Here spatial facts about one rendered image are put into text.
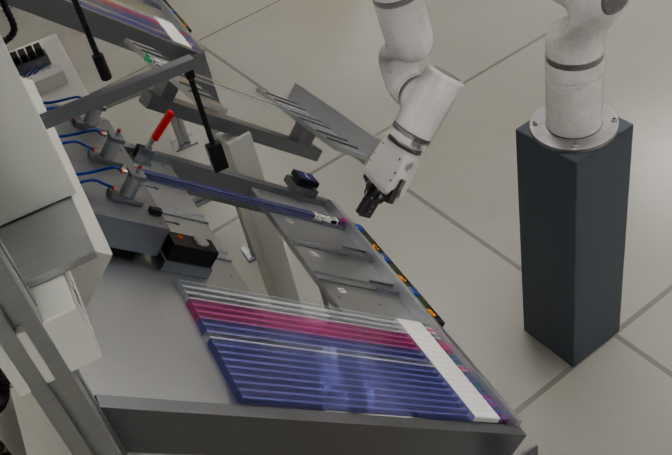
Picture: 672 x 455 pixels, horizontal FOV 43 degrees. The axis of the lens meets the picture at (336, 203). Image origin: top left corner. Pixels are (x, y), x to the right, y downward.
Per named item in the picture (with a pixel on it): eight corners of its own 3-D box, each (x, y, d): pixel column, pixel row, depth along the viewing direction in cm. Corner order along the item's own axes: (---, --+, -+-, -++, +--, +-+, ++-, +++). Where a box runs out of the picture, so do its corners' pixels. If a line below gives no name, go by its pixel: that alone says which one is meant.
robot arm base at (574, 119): (570, 91, 199) (571, 21, 187) (637, 123, 187) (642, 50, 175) (511, 129, 193) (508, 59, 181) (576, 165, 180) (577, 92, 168)
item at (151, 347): (159, 186, 159) (171, 163, 158) (312, 446, 112) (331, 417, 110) (-21, 141, 139) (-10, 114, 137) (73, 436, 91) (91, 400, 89)
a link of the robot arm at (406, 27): (344, -22, 158) (385, 104, 178) (386, 10, 146) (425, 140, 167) (385, -44, 159) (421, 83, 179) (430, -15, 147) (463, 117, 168)
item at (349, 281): (318, 215, 181) (325, 203, 181) (502, 442, 134) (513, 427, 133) (244, 196, 170) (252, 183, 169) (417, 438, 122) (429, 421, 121)
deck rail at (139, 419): (498, 455, 135) (519, 425, 134) (505, 464, 134) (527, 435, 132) (72, 437, 91) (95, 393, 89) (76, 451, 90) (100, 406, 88)
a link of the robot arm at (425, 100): (385, 112, 171) (408, 134, 164) (418, 54, 167) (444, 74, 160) (414, 124, 176) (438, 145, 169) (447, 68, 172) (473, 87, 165)
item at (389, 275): (317, 226, 183) (333, 199, 181) (498, 455, 135) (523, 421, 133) (312, 225, 182) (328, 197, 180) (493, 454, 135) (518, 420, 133)
